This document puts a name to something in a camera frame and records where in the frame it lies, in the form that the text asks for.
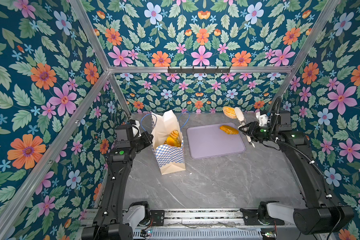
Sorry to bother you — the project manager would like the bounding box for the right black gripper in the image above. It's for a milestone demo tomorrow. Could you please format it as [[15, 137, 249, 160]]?
[[238, 121, 278, 143]]

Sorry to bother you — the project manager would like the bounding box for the orange fake bread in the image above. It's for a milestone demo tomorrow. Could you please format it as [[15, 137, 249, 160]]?
[[219, 125, 239, 135]]

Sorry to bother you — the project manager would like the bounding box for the lilac plastic tray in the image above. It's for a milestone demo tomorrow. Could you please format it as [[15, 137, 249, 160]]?
[[186, 123, 245, 160]]

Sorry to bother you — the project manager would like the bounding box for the blue checkered paper bag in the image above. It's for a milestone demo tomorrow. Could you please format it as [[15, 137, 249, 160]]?
[[148, 110, 186, 175]]

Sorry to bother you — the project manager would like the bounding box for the striped yellow bun fake bread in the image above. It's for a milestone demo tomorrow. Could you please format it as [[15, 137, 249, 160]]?
[[170, 130, 180, 140]]

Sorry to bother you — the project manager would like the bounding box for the brown sandwich fake bread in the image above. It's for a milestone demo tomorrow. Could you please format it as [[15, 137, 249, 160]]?
[[222, 106, 237, 119]]

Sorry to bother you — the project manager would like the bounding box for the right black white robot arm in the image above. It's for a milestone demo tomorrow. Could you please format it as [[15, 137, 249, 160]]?
[[233, 97, 354, 236]]

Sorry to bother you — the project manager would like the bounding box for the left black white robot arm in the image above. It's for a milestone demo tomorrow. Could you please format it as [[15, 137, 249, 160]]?
[[81, 120, 153, 240]]

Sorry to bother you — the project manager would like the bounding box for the small green circuit board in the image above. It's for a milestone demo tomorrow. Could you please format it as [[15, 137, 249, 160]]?
[[140, 230, 152, 239]]

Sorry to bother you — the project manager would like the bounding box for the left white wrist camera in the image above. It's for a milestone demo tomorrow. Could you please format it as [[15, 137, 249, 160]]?
[[129, 119, 141, 137]]

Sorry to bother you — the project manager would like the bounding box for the black hook rail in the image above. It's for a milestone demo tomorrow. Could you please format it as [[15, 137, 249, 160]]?
[[167, 66, 231, 75]]

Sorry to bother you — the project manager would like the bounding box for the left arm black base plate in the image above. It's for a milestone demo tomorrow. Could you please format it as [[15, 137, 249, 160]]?
[[146, 210, 166, 227]]

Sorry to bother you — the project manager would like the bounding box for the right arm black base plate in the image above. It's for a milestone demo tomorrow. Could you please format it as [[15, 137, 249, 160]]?
[[240, 209, 285, 226]]

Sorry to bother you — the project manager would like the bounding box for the white perforated cable duct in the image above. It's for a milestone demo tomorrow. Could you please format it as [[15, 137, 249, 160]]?
[[133, 229, 263, 240]]

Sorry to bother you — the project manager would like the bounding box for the aluminium cage frame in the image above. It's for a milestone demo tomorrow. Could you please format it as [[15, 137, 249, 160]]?
[[0, 1, 328, 240]]

